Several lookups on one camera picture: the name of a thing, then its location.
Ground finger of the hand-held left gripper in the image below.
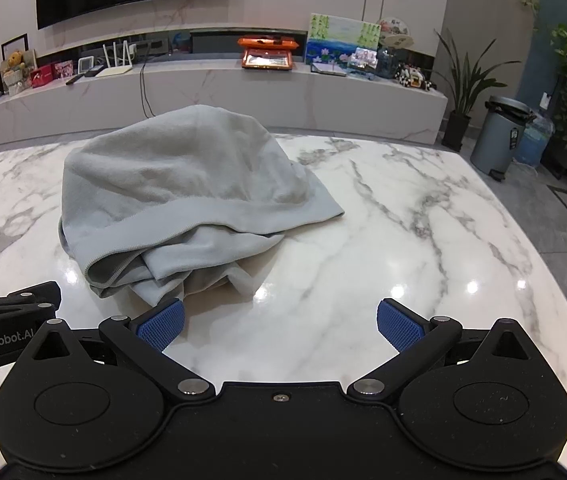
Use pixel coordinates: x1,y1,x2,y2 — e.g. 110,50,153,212
0,281,62,319

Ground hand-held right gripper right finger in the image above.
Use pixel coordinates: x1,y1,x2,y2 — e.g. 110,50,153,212
346,298,548,403

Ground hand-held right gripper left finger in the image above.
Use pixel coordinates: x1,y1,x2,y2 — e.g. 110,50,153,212
28,298,214,403

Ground light grey sweatshirt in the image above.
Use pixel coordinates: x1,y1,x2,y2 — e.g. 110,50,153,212
58,104,347,308

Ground long-leaf potted plant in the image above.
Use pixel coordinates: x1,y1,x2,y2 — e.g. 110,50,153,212
427,27,507,154

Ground grey pedal trash bin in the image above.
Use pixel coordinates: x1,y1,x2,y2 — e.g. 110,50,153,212
469,95,535,182

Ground red gift box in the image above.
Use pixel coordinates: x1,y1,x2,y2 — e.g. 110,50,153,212
30,66,55,89

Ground brown teddy bear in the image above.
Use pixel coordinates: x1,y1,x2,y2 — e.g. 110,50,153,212
2,50,30,97

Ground blue water jug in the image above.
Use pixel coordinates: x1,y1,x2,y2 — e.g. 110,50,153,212
515,109,555,168

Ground white router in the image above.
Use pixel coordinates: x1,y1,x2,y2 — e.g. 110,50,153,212
95,42,135,79

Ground marble television console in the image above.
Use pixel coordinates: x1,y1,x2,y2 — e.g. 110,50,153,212
0,52,449,148

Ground blue glass jar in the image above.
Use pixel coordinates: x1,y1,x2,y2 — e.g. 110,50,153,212
377,47,405,79

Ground open notebook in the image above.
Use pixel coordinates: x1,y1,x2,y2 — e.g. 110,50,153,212
310,62,349,77

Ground small photo print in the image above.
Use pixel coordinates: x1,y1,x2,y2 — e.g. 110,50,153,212
350,47,379,72

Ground round paper fan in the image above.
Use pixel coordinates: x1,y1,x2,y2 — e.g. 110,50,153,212
376,17,415,49

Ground lotus pond painting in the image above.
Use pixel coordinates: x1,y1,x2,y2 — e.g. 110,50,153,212
305,12,382,67

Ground black power cable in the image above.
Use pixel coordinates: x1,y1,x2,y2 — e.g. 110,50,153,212
138,42,157,119

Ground black picture frame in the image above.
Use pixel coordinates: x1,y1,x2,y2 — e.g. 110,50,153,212
1,34,29,62

